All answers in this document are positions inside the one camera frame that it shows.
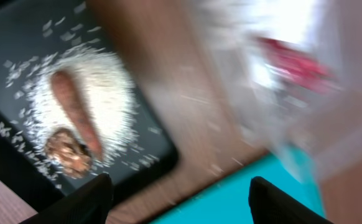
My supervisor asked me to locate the teal plastic tray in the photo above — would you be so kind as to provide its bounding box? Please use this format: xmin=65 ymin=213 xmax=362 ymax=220
xmin=151 ymin=147 xmax=326 ymax=224

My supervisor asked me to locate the pile of white rice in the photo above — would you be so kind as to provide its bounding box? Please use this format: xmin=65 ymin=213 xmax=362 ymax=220
xmin=0 ymin=1 xmax=163 ymax=190

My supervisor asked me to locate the red snack wrapper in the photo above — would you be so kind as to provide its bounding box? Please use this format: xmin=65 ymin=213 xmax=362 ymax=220
xmin=256 ymin=36 xmax=340 ymax=93

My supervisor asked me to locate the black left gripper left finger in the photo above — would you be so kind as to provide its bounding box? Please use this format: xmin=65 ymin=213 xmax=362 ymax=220
xmin=20 ymin=174 xmax=113 ymax=224

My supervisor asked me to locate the black tray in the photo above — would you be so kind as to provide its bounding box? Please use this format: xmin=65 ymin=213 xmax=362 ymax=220
xmin=0 ymin=0 xmax=180 ymax=214

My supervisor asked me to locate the orange carrot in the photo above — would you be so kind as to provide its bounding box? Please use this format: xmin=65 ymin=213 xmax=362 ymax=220
xmin=50 ymin=70 xmax=103 ymax=161

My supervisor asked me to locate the brown granola bar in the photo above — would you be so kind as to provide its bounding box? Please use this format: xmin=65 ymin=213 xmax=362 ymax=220
xmin=44 ymin=128 xmax=92 ymax=179

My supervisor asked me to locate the white napkin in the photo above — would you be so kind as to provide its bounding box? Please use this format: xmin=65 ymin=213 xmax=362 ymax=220
xmin=195 ymin=0 xmax=325 ymax=49

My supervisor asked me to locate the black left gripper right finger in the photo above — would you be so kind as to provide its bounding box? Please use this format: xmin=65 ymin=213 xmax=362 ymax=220
xmin=248 ymin=176 xmax=333 ymax=224

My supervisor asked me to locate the clear plastic bin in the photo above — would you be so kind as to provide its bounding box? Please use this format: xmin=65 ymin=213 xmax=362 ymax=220
xmin=186 ymin=0 xmax=362 ymax=181

